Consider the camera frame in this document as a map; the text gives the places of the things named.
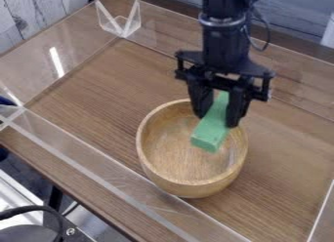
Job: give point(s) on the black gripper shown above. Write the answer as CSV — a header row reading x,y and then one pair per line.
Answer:
x,y
222,67

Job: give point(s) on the green rectangular block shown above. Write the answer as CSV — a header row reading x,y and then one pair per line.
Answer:
x,y
211,130

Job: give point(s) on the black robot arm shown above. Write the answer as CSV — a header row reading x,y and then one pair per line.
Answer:
x,y
224,11

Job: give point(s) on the brown wooden bowl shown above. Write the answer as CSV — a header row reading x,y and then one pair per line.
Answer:
x,y
182,169

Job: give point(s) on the black metal table leg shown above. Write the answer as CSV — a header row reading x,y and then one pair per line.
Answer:
x,y
55,198

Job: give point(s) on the blue object at left edge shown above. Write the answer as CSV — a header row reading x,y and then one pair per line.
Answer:
x,y
5,101

